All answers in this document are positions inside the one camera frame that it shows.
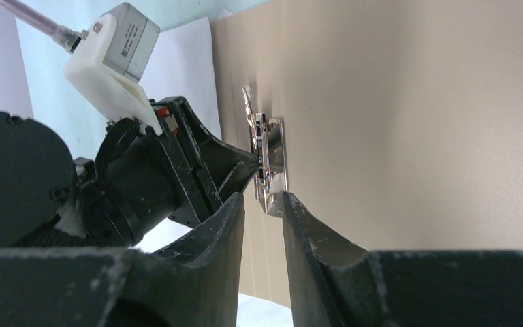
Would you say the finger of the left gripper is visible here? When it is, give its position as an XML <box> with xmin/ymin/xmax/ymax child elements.
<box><xmin>180</xmin><ymin>97</ymin><xmax>259</xmax><ymax>212</ymax></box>

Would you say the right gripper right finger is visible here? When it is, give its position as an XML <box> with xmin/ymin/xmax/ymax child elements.
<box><xmin>281</xmin><ymin>193</ymin><xmax>523</xmax><ymax>326</ymax></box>

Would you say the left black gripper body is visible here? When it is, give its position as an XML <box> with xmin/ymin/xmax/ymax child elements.
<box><xmin>75</xmin><ymin>96</ymin><xmax>221</xmax><ymax>246</ymax></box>

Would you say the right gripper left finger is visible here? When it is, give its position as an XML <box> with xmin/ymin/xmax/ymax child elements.
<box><xmin>0</xmin><ymin>193</ymin><xmax>244</xmax><ymax>326</ymax></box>

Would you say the silver metal folder clip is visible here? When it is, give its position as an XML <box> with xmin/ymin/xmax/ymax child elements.
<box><xmin>242</xmin><ymin>85</ymin><xmax>289</xmax><ymax>217</ymax></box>

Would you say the white paper sheet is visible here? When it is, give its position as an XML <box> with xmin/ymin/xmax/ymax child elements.
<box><xmin>236</xmin><ymin>293</ymin><xmax>294</xmax><ymax>327</ymax></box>
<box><xmin>133</xmin><ymin>17</ymin><xmax>223</xmax><ymax>253</ymax></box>

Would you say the tan cardboard folder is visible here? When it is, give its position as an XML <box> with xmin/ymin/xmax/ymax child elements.
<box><xmin>210</xmin><ymin>0</ymin><xmax>523</xmax><ymax>309</ymax></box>

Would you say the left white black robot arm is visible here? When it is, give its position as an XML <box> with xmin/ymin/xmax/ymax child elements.
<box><xmin>0</xmin><ymin>97</ymin><xmax>258</xmax><ymax>247</ymax></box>

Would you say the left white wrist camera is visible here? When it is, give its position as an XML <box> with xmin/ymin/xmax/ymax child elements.
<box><xmin>64</xmin><ymin>3</ymin><xmax>163</xmax><ymax>135</ymax></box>

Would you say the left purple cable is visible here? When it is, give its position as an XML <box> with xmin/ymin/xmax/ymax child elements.
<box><xmin>0</xmin><ymin>0</ymin><xmax>84</xmax><ymax>48</ymax></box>

